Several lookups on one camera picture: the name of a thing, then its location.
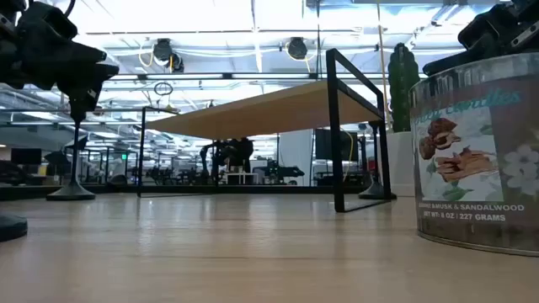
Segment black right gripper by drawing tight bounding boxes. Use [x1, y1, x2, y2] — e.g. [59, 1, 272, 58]
[423, 0, 539, 77]

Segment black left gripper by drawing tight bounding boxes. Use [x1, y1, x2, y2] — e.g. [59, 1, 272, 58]
[0, 0, 120, 114]

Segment sandalwood label candle jar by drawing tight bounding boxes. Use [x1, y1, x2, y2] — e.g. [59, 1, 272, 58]
[408, 52, 539, 258]

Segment black softbox studio light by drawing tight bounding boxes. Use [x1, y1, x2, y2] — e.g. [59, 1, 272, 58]
[62, 134, 89, 153]

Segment green cactus plant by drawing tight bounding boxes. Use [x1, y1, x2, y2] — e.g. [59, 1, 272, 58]
[387, 41, 422, 134]

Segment black desk monitor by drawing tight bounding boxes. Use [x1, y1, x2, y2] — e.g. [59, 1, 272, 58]
[10, 147, 43, 166]

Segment person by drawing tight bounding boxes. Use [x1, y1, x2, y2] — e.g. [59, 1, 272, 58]
[229, 137, 255, 174]

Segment white background table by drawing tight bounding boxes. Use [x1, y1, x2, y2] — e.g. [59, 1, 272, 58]
[225, 172, 260, 186]

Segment hanging black cable loop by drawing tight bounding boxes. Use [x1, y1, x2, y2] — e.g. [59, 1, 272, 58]
[153, 81, 174, 97]

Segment black ceiling cable reel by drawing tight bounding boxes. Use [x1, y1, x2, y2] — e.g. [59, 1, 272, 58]
[151, 38, 185, 73]
[286, 36, 309, 61]

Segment black table edge rail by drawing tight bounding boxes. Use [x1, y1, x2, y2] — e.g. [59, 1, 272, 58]
[0, 183, 382, 201]

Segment yellow hanging cable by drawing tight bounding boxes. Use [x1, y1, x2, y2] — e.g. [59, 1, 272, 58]
[341, 128, 355, 183]

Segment black wall monitor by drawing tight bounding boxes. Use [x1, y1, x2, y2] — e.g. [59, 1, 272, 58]
[313, 128, 360, 162]

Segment wooden shelf black metal frame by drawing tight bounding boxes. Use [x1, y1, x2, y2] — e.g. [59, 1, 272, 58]
[136, 47, 392, 214]

